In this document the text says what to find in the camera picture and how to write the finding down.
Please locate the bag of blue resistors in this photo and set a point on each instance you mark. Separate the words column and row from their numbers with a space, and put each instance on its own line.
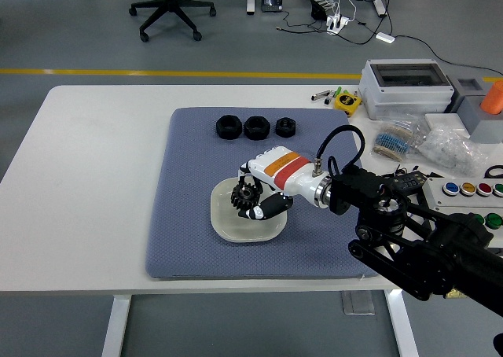
column 395, row 140

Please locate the grey three-button control box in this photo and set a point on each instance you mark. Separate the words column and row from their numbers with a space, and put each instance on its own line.
column 493, row 220

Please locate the blue-grey textured mat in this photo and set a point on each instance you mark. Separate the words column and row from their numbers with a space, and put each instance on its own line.
column 188, row 235

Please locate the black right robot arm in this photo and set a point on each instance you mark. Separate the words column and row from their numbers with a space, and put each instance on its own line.
column 412, row 247

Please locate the large black hex nut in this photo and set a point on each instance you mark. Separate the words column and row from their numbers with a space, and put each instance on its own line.
column 228, row 127
column 256, row 128

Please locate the white square plate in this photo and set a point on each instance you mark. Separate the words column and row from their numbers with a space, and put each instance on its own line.
column 236, row 232

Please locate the black power adapter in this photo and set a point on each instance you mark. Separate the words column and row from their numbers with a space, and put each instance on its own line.
column 318, row 10

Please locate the grey block fixture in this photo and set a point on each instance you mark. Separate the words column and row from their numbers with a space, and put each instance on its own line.
column 485, row 127

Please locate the small black display module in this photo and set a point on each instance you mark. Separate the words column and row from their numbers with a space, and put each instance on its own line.
column 412, row 182

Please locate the black silver marker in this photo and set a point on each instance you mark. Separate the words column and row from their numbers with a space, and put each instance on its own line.
column 319, row 96

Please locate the white power adapter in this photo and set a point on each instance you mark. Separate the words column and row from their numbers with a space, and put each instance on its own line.
column 385, row 37

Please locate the white flat box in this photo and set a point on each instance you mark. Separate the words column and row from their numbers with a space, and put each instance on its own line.
column 444, row 123

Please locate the large black gear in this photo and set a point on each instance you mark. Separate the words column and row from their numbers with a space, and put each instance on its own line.
column 243, row 200

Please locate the bag of clear plastic parts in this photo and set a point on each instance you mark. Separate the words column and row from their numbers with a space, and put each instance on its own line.
column 452, row 150

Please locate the orange cylinder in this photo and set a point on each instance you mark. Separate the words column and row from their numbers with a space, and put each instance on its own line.
column 493, row 99

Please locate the black handheld device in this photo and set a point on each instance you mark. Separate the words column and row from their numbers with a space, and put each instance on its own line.
column 272, row 3

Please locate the yellow tape measure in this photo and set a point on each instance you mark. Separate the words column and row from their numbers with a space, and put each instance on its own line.
column 346, row 102

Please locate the white table leg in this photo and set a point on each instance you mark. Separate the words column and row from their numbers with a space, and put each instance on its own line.
column 402, row 325
column 116, row 325

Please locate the grey electrical enclosure box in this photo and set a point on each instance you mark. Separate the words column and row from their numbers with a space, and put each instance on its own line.
column 408, row 93

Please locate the small black hex nut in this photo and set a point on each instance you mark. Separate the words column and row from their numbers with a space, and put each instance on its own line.
column 285, row 128

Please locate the grey four-button control box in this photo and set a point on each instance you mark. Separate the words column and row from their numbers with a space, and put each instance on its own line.
column 434, row 187

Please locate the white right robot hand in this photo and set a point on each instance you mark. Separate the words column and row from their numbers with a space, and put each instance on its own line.
column 291, row 168

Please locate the grey floor socket plate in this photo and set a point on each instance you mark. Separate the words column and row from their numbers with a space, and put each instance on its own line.
column 357, row 302

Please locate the white power strip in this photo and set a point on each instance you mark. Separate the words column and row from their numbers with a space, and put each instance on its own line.
column 338, row 23

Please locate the black office chair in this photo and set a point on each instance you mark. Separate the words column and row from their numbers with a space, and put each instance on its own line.
column 173, row 3

